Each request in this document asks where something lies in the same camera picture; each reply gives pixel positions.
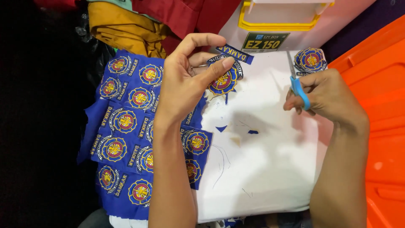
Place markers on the person's right hand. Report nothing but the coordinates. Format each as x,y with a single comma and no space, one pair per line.
332,95

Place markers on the person's left hand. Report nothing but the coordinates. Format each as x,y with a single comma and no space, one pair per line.
180,85

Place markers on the person's right fingers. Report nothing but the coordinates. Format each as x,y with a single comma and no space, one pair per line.
305,87

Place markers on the round embroidered emblem patch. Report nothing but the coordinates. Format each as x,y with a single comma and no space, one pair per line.
223,83

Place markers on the stack of cut round patches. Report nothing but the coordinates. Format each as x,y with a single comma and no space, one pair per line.
310,60

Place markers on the white plastic storage box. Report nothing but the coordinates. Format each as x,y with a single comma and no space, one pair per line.
335,28

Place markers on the small blue fabric scrap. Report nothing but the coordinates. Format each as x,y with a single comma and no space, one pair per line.
253,131

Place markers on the blue rectangular name patch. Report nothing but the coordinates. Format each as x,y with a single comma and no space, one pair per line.
235,53

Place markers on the dark purple cloth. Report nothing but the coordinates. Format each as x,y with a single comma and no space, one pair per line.
364,31

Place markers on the orange plastic container lid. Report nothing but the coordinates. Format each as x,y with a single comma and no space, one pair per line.
386,126

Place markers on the triangular blue fabric scrap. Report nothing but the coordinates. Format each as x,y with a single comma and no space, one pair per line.
221,128

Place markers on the red garment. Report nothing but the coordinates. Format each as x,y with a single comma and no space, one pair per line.
189,15

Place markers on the blue fabric sheet of patches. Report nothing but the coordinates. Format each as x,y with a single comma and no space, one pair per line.
126,126

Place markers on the mustard yellow garment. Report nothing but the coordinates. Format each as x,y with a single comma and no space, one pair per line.
126,30

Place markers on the green garment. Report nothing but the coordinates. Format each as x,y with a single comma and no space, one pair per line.
110,3

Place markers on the black plastic bag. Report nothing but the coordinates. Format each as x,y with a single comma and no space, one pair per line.
91,53

